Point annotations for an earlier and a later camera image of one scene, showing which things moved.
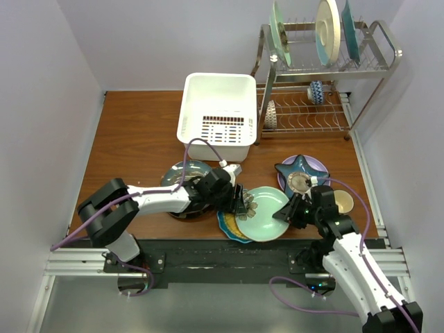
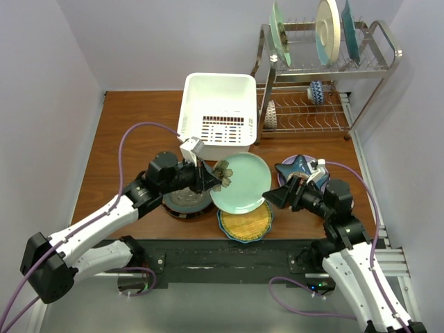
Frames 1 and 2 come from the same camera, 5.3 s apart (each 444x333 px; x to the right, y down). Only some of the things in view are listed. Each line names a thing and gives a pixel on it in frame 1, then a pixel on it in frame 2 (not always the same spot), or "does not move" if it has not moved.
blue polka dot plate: [228, 225] → [250, 241]
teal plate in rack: [350, 32] does not move
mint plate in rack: [278, 33] does not move
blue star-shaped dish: [299, 165] does not move
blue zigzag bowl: [315, 92] does not move
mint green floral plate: [258, 223] → [245, 178]
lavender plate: [313, 162] does not move
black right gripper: [286, 212] → [298, 186]
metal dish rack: [309, 98] does not move
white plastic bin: [220, 108] does not move
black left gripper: [236, 202] → [202, 181]
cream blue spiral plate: [328, 32] does not move
